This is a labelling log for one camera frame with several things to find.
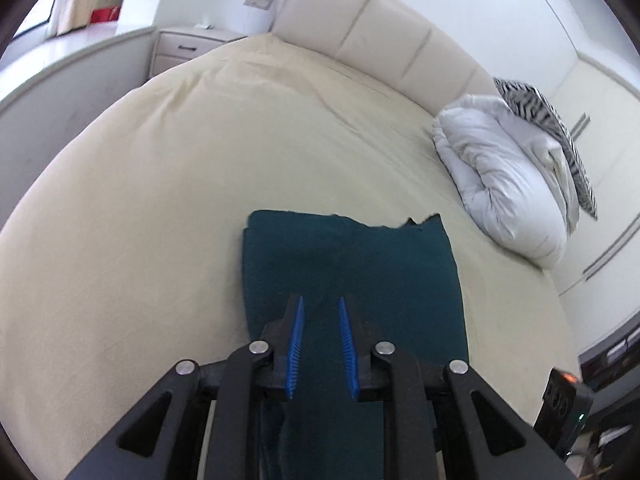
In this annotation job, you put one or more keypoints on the grey wall switch panel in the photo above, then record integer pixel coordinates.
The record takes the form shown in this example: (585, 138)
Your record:
(258, 1)

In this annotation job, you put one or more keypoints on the white duvet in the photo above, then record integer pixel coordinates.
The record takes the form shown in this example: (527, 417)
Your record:
(500, 175)

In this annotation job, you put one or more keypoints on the dark shelf unit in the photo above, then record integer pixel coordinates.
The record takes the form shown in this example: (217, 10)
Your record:
(612, 357)

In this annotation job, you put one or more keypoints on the cream padded headboard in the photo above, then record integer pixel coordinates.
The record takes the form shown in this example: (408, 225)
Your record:
(380, 25)

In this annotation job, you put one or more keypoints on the bed with beige sheet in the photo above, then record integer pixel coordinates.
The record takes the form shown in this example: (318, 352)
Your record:
(200, 160)

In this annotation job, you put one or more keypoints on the dark green knit garment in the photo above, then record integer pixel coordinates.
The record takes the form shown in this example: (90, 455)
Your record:
(400, 270)

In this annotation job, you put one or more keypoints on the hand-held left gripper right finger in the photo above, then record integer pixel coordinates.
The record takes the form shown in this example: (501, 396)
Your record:
(348, 350)

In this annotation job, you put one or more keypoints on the white nightstand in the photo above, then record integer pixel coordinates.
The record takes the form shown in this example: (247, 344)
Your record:
(180, 50)

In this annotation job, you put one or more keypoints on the zebra striped pillow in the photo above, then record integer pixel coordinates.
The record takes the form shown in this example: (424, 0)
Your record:
(540, 105)

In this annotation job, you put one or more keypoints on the window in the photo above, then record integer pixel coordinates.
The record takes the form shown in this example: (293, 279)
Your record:
(35, 25)

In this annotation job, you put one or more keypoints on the red box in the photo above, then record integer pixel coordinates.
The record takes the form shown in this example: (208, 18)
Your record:
(105, 14)

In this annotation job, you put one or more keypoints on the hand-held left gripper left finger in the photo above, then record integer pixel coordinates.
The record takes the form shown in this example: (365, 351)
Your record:
(295, 345)

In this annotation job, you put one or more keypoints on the white wardrobe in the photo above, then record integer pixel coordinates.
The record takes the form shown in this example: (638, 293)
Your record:
(610, 185)

